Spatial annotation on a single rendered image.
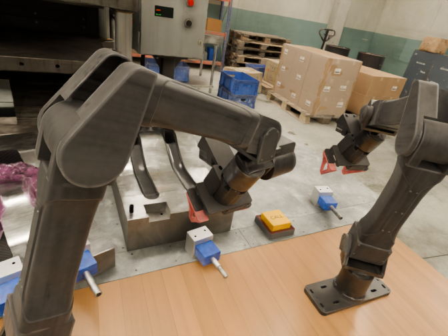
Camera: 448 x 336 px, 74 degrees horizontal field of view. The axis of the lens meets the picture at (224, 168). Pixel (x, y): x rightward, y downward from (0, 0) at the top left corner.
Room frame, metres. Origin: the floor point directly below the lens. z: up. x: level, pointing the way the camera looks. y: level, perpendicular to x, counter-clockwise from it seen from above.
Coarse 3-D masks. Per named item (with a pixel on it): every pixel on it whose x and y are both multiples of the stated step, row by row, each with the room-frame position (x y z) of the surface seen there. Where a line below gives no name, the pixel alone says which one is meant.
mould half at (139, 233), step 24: (144, 144) 0.78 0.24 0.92; (192, 144) 0.84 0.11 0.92; (168, 168) 0.73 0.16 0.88; (192, 168) 0.76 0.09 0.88; (120, 192) 0.58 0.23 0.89; (168, 192) 0.60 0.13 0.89; (120, 216) 0.57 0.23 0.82; (144, 216) 0.50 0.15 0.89; (216, 216) 0.58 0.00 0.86; (144, 240) 0.50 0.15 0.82; (168, 240) 0.52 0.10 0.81
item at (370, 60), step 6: (360, 54) 7.13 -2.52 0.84; (366, 54) 7.00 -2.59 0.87; (372, 54) 7.40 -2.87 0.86; (360, 60) 7.07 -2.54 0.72; (366, 60) 6.97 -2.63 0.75; (372, 60) 6.93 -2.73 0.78; (378, 60) 6.93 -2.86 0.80; (384, 60) 7.07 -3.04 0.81; (366, 66) 6.95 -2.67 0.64; (372, 66) 6.92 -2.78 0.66; (378, 66) 6.95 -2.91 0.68
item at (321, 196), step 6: (318, 186) 0.83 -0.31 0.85; (324, 186) 0.84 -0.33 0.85; (312, 192) 0.83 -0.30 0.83; (318, 192) 0.80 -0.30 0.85; (324, 192) 0.80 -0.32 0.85; (330, 192) 0.81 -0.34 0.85; (312, 198) 0.82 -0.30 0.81; (318, 198) 0.80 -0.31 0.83; (324, 198) 0.79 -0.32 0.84; (330, 198) 0.79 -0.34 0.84; (318, 204) 0.80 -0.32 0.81; (324, 204) 0.77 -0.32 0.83; (330, 204) 0.77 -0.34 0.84; (336, 204) 0.77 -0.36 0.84; (324, 210) 0.76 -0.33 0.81; (336, 210) 0.74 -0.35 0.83
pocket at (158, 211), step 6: (150, 204) 0.55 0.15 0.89; (156, 204) 0.55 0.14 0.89; (162, 204) 0.56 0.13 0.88; (150, 210) 0.55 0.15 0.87; (156, 210) 0.55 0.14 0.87; (162, 210) 0.56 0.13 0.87; (168, 210) 0.55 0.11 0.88; (150, 216) 0.54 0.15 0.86; (156, 216) 0.54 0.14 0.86; (162, 216) 0.54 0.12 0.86; (168, 216) 0.54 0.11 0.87
